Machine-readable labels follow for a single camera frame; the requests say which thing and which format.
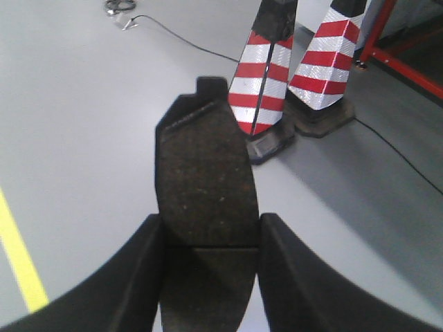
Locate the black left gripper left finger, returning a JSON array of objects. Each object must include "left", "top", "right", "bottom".
[{"left": 2, "top": 214, "right": 163, "bottom": 331}]

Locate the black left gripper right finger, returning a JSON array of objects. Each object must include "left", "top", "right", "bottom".
[{"left": 258, "top": 213, "right": 438, "bottom": 331}]

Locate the red white traffic cone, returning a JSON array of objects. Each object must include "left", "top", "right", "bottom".
[{"left": 228, "top": 0, "right": 298, "bottom": 165}]

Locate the red metal frame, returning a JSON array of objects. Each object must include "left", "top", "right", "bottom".
[{"left": 356, "top": 1, "right": 442, "bottom": 104}]

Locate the black floor cable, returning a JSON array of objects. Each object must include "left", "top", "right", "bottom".
[{"left": 103, "top": 0, "right": 443, "bottom": 194}]

